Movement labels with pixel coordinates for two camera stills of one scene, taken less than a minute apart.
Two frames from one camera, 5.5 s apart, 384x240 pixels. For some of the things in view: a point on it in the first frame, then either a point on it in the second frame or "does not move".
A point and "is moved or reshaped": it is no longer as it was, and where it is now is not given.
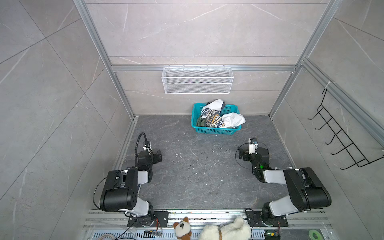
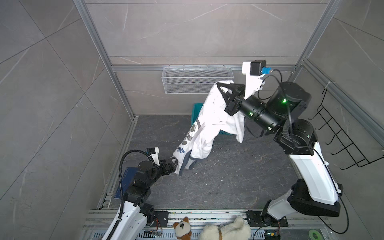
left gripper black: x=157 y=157 to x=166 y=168
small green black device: x=272 y=234 does not move
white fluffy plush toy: x=237 y=230 does not move
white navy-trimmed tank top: x=216 y=119 is moved or reshaped
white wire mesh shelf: x=197 y=80 does not move
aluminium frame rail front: x=119 y=219 does not move
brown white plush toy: x=182 y=229 does not move
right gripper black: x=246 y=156 to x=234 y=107
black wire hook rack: x=360 y=159 does not move
